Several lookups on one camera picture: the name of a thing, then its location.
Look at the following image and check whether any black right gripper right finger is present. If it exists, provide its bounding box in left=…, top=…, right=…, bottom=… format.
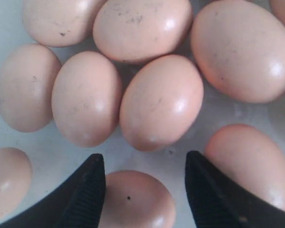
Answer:
left=185, top=151, right=285, bottom=228

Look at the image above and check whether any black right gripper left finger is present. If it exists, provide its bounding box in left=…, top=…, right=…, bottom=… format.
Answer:
left=0, top=153, right=106, bottom=228

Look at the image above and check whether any brown egg slot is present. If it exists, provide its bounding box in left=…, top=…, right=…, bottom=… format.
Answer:
left=204, top=124, right=285, bottom=211
left=99, top=171, right=176, bottom=228

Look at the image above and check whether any brown egg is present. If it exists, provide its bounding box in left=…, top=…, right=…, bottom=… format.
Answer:
left=93, top=0, right=193, bottom=64
left=119, top=55, right=204, bottom=152
left=190, top=0, right=285, bottom=103
left=0, top=43, right=62, bottom=133
left=0, top=147, right=33, bottom=220
left=269, top=0, right=285, bottom=25
left=52, top=51, right=123, bottom=148
left=22, top=0, right=105, bottom=47

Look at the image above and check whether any clear plastic tray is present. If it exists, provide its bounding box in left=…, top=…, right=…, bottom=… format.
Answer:
left=0, top=0, right=285, bottom=228

